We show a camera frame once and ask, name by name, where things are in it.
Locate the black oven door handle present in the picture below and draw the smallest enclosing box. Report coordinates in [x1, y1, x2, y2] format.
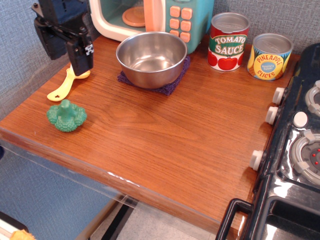
[215, 198, 254, 240]

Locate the grey stove knob front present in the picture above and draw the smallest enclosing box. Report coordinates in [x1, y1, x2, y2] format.
[249, 150, 264, 171]

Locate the purple scrubbing pad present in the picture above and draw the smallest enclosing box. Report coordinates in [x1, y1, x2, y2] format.
[117, 55, 191, 96]

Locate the orange fuzzy object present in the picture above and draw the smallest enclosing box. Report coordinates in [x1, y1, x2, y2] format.
[9, 230, 36, 240]

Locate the orange microwave turntable plate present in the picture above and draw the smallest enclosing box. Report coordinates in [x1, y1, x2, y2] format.
[122, 6, 145, 27]

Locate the grey stove knob middle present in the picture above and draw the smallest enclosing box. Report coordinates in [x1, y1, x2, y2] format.
[265, 106, 279, 125]

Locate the green toy broccoli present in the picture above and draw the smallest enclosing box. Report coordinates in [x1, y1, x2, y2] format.
[46, 99, 87, 133]

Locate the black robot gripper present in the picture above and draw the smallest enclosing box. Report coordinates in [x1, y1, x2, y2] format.
[31, 0, 94, 76]

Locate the tomato sauce can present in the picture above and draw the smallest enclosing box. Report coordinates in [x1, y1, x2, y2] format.
[207, 12, 250, 72]

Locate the teal toy microwave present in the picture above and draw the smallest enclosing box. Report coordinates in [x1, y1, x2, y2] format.
[89, 0, 215, 54]

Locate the yellow dish brush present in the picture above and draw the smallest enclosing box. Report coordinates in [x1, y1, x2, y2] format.
[46, 65, 91, 102]

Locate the stainless steel bowl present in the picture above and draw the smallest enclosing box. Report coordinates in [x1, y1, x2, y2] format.
[116, 31, 188, 89]

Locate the grey stove knob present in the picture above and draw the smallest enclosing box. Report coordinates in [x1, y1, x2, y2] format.
[249, 150, 264, 171]
[265, 106, 279, 125]
[272, 87, 285, 105]

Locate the grey stove knob rear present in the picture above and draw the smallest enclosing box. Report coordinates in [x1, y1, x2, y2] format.
[272, 87, 285, 105]

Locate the pineapple slices can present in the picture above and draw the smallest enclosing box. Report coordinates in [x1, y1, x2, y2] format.
[247, 33, 294, 81]

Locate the black toy stove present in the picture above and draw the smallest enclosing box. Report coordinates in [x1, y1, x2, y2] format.
[215, 42, 320, 240]

